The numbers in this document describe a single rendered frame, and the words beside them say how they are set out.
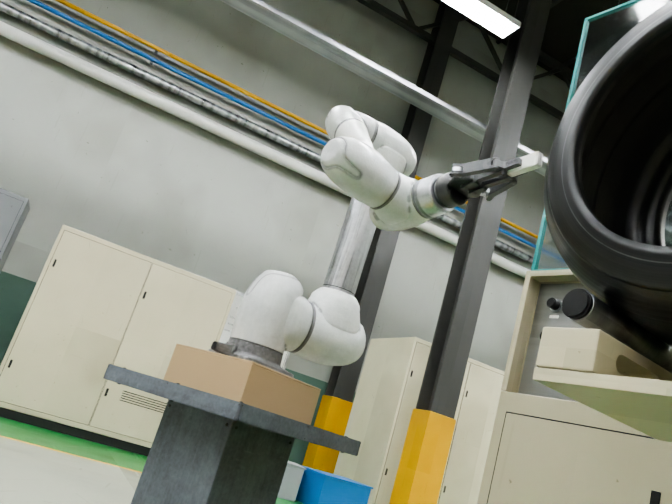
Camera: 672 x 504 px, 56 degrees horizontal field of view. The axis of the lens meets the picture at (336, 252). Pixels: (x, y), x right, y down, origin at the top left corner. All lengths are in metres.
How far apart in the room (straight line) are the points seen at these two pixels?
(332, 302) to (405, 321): 8.25
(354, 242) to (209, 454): 0.72
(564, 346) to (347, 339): 0.99
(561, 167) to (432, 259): 9.39
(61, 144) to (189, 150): 1.65
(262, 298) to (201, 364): 0.23
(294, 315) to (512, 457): 0.70
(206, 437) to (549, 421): 0.88
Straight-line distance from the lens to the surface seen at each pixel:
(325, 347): 1.80
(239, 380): 1.57
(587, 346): 0.91
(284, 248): 9.30
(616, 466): 1.69
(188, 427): 1.69
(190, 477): 1.65
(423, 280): 10.28
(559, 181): 1.06
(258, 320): 1.70
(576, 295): 0.95
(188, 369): 1.70
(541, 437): 1.81
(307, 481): 6.62
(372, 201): 1.40
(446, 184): 1.36
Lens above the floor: 0.63
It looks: 16 degrees up
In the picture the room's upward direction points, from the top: 17 degrees clockwise
